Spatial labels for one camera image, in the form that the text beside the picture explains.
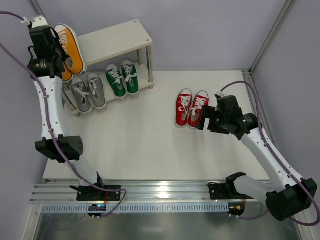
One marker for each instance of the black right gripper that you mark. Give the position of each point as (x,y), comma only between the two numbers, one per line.
(211,119)

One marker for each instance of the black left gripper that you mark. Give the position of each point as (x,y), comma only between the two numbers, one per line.
(60,50)

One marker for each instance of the red canvas sneaker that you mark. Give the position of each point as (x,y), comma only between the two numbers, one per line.
(183,105)
(201,99)

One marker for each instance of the orange canvas sneaker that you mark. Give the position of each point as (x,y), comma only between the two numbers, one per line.
(68,39)
(67,75)

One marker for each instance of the grey canvas sneaker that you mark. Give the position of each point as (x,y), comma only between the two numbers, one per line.
(81,95)
(96,88)

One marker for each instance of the green canvas sneaker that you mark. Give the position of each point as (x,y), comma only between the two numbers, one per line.
(115,80)
(130,75)

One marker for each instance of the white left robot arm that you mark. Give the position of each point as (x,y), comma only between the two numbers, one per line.
(56,143)

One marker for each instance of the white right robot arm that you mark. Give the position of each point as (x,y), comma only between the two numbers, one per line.
(289,193)

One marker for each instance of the white wooden shoe shelf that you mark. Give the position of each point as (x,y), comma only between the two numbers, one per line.
(118,40)

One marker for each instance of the right controller board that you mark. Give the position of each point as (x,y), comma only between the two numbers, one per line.
(236,210)

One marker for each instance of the controller board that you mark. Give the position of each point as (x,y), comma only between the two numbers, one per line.
(95,211)
(236,210)

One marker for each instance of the left controller board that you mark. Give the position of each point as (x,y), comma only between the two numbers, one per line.
(95,211)

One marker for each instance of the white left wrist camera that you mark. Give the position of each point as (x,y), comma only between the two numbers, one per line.
(38,21)

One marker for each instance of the left aluminium frame post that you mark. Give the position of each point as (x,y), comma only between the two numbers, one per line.
(37,8)

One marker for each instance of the aluminium frame post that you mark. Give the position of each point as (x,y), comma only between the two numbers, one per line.
(37,8)
(250,74)

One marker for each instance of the right aluminium frame post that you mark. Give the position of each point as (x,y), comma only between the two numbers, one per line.
(250,74)

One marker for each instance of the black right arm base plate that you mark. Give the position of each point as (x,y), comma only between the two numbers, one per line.
(218,191)

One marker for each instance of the slotted grey cable duct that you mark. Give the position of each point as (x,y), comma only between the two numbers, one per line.
(139,207)

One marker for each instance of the aluminium mounting rail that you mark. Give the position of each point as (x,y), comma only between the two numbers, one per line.
(59,191)

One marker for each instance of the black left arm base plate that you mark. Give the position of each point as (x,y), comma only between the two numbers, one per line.
(89,193)

